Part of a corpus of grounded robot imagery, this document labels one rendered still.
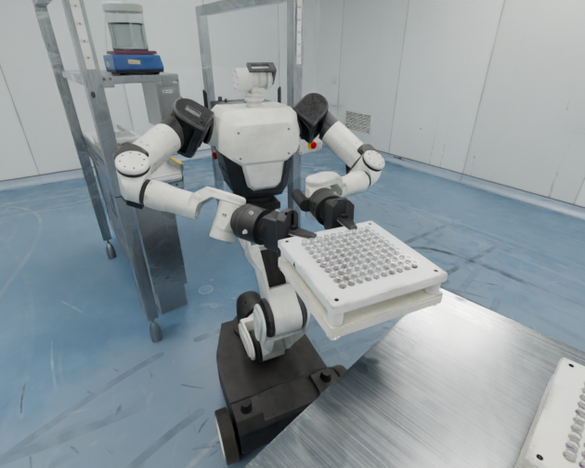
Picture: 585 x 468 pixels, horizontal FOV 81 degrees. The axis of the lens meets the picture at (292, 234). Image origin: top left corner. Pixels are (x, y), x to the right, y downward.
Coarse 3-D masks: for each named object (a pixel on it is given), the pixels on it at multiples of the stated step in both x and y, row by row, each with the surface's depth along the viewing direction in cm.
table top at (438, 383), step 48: (384, 336) 75; (432, 336) 75; (480, 336) 75; (528, 336) 75; (336, 384) 64; (384, 384) 64; (432, 384) 64; (480, 384) 64; (528, 384) 64; (288, 432) 56; (336, 432) 56; (384, 432) 56; (432, 432) 56; (480, 432) 56; (528, 432) 56
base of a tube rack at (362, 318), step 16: (288, 272) 72; (304, 288) 67; (320, 304) 63; (384, 304) 63; (400, 304) 63; (416, 304) 64; (432, 304) 66; (320, 320) 60; (352, 320) 59; (368, 320) 60; (384, 320) 62
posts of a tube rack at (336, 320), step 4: (284, 256) 74; (284, 260) 75; (288, 260) 75; (436, 284) 64; (440, 284) 65; (424, 288) 66; (428, 288) 65; (432, 288) 64; (436, 288) 64; (428, 292) 65; (432, 292) 65; (436, 292) 65; (328, 312) 57; (328, 316) 58; (336, 316) 57; (340, 316) 57; (328, 320) 58; (332, 320) 57; (336, 320) 57; (340, 320) 57; (332, 324) 58; (336, 324) 57; (340, 324) 58
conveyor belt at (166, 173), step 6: (90, 132) 253; (90, 138) 235; (162, 168) 175; (168, 168) 175; (174, 168) 175; (156, 174) 167; (162, 174) 167; (168, 174) 168; (174, 174) 169; (180, 174) 171; (162, 180) 166; (168, 180) 168; (174, 180) 170
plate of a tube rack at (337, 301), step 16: (368, 224) 81; (288, 240) 74; (352, 240) 74; (400, 240) 74; (288, 256) 70; (304, 256) 68; (416, 256) 68; (304, 272) 64; (320, 272) 64; (336, 272) 64; (416, 272) 64; (432, 272) 64; (320, 288) 59; (336, 288) 59; (352, 288) 59; (368, 288) 59; (384, 288) 59; (400, 288) 60; (416, 288) 61; (336, 304) 56; (352, 304) 56; (368, 304) 58
